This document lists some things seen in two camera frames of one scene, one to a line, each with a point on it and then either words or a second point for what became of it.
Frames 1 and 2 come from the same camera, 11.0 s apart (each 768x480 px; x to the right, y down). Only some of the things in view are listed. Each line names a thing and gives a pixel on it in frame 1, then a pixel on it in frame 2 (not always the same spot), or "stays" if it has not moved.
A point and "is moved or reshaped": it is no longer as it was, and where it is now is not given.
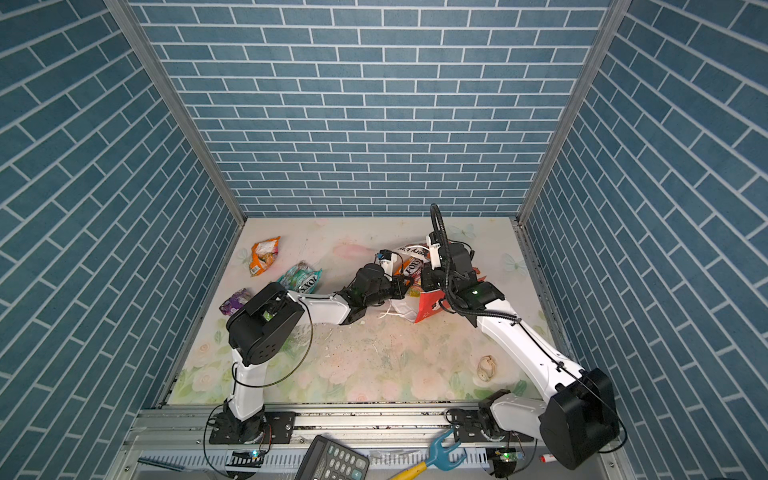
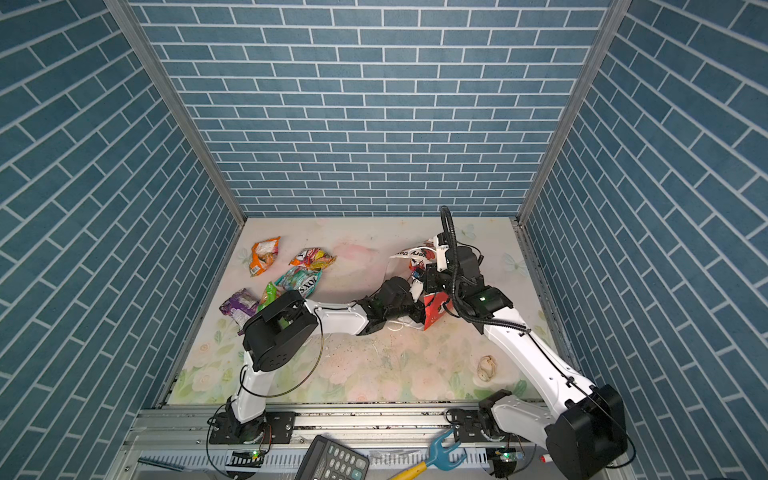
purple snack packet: x=233 y=303 stays
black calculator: x=327 y=459 stays
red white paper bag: x=420 y=305 is moved or reshaped
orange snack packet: x=263 y=255 stays
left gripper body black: x=385 y=289 → x=406 y=307
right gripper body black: x=436 y=278 stays
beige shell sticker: x=487 y=367 stays
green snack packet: x=300 y=277 stays
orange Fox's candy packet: x=413 y=270 → x=314 y=258
